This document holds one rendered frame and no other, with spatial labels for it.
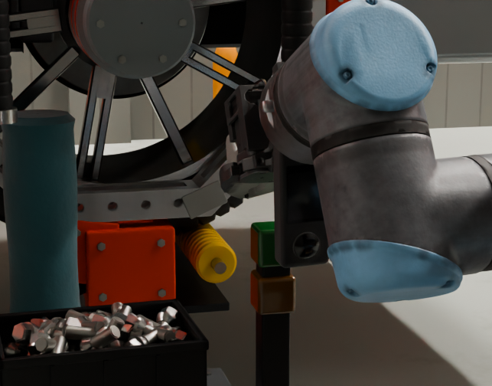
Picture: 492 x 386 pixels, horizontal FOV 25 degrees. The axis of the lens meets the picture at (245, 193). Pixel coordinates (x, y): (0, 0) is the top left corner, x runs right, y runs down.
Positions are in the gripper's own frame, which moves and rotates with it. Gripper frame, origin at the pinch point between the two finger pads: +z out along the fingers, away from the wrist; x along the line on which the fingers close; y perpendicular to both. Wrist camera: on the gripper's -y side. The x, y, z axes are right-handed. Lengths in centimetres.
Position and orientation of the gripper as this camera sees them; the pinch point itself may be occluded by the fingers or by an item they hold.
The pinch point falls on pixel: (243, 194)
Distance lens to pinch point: 113.8
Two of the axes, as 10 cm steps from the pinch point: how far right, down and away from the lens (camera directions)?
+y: -1.3, -9.7, 2.1
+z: -2.9, 2.4, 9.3
